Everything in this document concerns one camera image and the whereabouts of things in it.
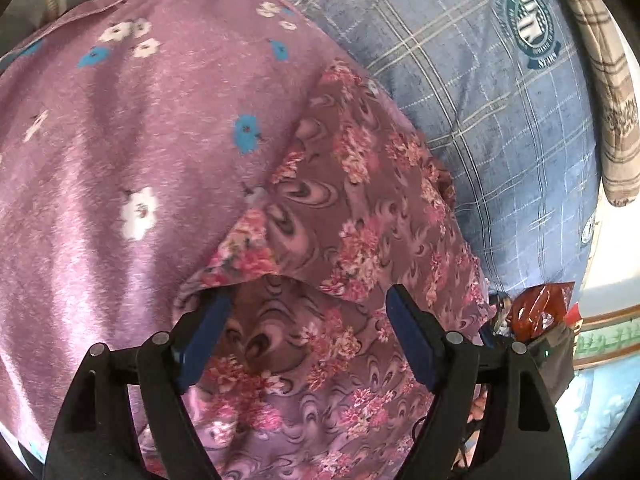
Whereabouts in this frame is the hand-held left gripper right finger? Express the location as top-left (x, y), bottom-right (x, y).
top-left (385, 284), bottom-right (573, 480)

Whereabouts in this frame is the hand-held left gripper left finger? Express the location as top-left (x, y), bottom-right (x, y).
top-left (42, 291), bottom-right (233, 480)

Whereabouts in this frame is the mauve floral garment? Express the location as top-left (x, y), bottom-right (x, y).
top-left (140, 57), bottom-right (501, 480)

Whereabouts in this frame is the green patterned mat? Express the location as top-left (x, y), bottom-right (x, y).
top-left (572, 310), bottom-right (640, 371)

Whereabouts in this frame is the red plastic bag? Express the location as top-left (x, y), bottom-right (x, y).
top-left (505, 282), bottom-right (581, 343)

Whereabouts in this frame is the light blue floral cloth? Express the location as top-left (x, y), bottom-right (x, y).
top-left (555, 365), bottom-right (636, 466)

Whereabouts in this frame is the purple flowered blanket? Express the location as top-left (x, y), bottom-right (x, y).
top-left (0, 0), bottom-right (351, 466)

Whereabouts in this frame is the brown plaid cloth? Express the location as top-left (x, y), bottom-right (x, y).
top-left (542, 0), bottom-right (640, 208)

